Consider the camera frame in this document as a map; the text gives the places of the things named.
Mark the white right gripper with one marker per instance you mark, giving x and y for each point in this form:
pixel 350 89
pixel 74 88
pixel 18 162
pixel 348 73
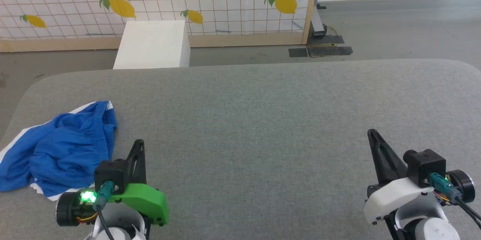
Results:
pixel 394 198

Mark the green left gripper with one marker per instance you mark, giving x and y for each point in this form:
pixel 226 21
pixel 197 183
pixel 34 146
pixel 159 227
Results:
pixel 148 200

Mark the blue garment with white trim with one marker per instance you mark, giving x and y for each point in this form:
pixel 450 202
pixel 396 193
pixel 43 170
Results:
pixel 64 150

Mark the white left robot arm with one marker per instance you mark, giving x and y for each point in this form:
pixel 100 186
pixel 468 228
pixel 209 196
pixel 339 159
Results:
pixel 71 210

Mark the white rectangular box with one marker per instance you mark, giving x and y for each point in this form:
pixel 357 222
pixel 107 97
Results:
pixel 154 44

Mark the long black floor tape patch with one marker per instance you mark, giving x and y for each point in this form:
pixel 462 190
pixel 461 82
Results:
pixel 330 51

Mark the grey fabric cushion surface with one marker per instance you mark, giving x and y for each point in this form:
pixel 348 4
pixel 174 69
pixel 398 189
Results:
pixel 263 138

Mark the grey black floor tape patch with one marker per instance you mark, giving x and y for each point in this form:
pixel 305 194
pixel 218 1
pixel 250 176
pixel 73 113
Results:
pixel 327 39

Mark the small black floor tape patch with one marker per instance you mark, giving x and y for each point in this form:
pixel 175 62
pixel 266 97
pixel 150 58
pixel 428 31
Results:
pixel 298 52

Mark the grey metal support leg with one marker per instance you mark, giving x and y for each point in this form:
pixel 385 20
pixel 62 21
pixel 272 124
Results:
pixel 317 22

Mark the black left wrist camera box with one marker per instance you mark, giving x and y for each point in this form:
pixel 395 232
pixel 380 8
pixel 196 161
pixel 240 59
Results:
pixel 111 174

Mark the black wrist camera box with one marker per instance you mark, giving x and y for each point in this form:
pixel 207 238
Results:
pixel 111 174
pixel 426 166

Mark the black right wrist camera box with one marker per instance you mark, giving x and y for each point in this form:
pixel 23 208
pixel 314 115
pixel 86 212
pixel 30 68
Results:
pixel 426 166

